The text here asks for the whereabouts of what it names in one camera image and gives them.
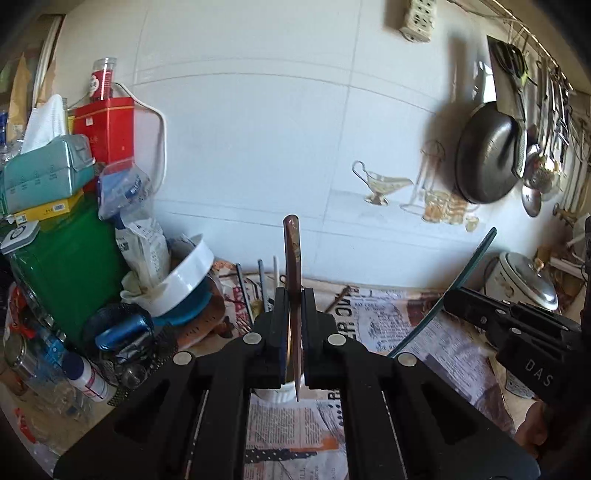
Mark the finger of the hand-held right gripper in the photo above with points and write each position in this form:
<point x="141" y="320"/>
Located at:
<point x="480" y="321"/>
<point x="475" y="300"/>

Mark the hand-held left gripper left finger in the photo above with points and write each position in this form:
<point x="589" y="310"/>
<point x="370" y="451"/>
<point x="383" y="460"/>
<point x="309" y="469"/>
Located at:
<point x="280" y="332"/>

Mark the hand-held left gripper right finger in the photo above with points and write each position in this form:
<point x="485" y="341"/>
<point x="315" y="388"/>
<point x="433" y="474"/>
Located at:
<point x="308" y="332"/>

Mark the grey steel chopstick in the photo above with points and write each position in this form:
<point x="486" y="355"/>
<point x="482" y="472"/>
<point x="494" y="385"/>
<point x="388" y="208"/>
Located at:
<point x="261" y="277"/>

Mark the black chopstick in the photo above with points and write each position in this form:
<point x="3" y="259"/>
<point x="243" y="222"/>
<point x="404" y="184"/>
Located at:
<point x="244" y="286"/>

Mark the silver chopstick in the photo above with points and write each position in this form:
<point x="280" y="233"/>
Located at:
<point x="276" y="272"/>

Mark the white ceramic cup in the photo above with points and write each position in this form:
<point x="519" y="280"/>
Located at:
<point x="272" y="396"/>

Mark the person's right hand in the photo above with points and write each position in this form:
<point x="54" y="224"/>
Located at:
<point x="535" y="429"/>

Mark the white rice cooker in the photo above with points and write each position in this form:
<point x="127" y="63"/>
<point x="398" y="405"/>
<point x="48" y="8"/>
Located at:
<point x="521" y="281"/>

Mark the newspaper print table cloth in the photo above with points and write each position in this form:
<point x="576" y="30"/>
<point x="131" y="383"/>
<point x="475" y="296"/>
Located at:
<point x="415" y="332"/>

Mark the brown patterned plate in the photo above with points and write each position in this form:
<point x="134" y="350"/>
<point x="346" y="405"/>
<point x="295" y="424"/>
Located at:
<point x="207" y="330"/>

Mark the blue bowl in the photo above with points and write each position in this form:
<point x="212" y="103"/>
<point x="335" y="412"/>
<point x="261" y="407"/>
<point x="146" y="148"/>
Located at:
<point x="196" y="307"/>

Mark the white bowl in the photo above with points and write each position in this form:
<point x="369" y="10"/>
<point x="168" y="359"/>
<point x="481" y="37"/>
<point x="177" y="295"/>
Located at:
<point x="184" y="277"/>

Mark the round steel ladle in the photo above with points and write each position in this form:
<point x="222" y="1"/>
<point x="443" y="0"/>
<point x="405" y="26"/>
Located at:
<point x="531" y="203"/>

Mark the black mesh holder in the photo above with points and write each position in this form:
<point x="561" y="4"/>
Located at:
<point x="157" y="350"/>

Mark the black frying pan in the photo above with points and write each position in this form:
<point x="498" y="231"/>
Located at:
<point x="487" y="157"/>

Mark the white packet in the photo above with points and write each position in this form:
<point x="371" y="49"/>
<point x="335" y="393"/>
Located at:
<point x="145" y="249"/>

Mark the white spray bottle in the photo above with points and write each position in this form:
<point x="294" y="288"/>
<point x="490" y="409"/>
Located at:
<point x="90" y="378"/>

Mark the blue printed plastic bag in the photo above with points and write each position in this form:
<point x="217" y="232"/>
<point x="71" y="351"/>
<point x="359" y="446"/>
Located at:
<point x="124" y="189"/>

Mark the dark hanging cleaver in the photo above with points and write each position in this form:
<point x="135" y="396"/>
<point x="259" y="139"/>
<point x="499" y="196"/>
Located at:
<point x="501" y="87"/>

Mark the green tin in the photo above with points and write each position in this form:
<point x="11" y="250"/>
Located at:
<point x="64" y="267"/>

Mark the green peeler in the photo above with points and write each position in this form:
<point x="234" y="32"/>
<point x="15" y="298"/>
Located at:
<point x="523" y="77"/>

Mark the glass jar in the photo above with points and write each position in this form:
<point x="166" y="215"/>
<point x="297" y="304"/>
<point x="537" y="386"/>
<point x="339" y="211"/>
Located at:
<point x="18" y="357"/>

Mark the red tin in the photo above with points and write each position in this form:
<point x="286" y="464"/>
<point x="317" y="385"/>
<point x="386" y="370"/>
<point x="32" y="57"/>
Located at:
<point x="106" y="134"/>

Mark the yellow box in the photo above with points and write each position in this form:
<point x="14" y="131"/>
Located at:
<point x="46" y="210"/>

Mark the white case grey rim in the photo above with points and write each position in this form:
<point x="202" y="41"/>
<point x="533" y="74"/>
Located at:
<point x="18" y="236"/>

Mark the teal tissue box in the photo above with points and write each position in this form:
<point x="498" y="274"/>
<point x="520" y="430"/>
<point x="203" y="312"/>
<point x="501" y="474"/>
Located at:
<point x="46" y="175"/>

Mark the white power strip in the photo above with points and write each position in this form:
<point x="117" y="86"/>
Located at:
<point x="419" y="21"/>

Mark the brown paper bag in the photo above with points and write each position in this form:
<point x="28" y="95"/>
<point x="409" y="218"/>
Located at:
<point x="21" y="92"/>

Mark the brass wall faucet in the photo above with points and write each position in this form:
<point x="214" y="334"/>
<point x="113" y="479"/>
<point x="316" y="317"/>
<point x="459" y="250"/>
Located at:
<point x="567" y="214"/>

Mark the metal hanging rail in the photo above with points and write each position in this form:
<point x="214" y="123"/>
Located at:
<point x="531" y="37"/>

